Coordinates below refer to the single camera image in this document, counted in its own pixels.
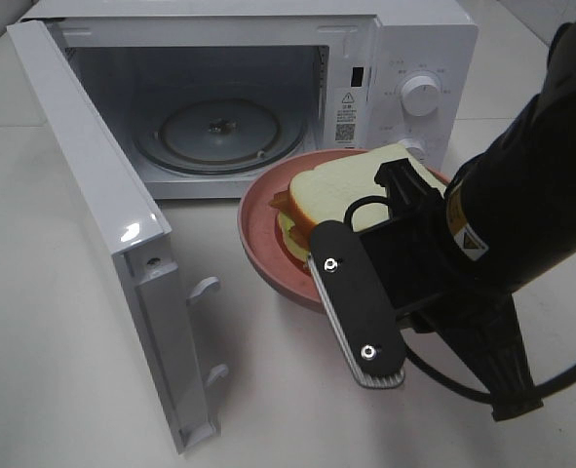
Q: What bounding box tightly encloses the lower white timer knob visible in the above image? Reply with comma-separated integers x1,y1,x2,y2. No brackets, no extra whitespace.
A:
399,138,427,163

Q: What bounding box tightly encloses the upper white power knob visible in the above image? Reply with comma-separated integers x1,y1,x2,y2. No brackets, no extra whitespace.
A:
401,73,441,117

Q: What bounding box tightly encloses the white microwave oven body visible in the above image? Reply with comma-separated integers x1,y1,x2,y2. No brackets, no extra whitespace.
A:
17,1,478,200

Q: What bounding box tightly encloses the toy sandwich with lettuce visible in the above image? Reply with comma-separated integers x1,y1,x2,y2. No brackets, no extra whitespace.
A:
269,144,445,269

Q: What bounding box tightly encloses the white warning label sticker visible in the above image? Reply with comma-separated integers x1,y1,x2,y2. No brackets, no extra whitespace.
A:
331,87,364,147

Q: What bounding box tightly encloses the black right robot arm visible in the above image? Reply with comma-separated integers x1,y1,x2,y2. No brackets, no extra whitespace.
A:
308,20,576,421

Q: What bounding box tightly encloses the white microwave door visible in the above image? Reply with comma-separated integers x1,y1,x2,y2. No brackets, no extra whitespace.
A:
8,20,229,453

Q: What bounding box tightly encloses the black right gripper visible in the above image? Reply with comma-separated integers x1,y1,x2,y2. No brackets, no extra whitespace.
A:
307,160,544,420

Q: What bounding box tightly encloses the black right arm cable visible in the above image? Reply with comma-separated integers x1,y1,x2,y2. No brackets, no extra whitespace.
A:
343,194,576,406

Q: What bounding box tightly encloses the pink round plate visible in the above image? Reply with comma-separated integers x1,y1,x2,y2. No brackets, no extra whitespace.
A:
238,149,361,312

